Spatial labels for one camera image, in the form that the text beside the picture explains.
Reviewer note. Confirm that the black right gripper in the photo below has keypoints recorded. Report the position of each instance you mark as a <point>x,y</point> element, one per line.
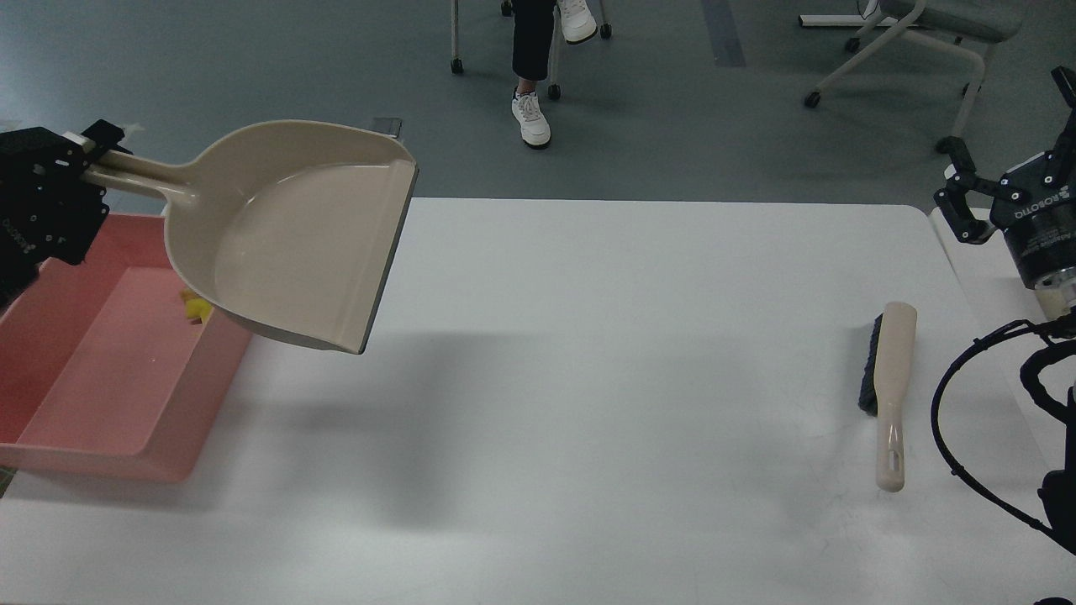
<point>1042,218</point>

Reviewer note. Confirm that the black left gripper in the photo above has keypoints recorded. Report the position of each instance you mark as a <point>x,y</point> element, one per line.
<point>48,210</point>

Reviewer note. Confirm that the yellow green sponge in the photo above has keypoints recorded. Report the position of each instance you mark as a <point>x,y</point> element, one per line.
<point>196,308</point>

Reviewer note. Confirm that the beige plastic dustpan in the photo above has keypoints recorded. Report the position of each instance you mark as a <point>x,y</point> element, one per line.
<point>289,227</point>

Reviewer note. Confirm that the beige hand brush black bristles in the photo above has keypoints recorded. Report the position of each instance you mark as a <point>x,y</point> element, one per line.
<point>884,387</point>

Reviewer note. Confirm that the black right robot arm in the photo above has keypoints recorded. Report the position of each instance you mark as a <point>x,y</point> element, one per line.
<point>1030,337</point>

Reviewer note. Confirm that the pink plastic bin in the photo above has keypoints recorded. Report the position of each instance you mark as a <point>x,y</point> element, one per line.
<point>103,374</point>

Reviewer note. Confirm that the beige patterned cloth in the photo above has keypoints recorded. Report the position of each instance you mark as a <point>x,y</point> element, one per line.
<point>7,475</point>

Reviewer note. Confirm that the seated person legs white sneakers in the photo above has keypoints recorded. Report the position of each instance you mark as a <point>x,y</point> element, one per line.
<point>534,23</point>

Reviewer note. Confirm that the white rolling chair frame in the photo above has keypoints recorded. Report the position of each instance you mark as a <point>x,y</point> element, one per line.
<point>970,31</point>

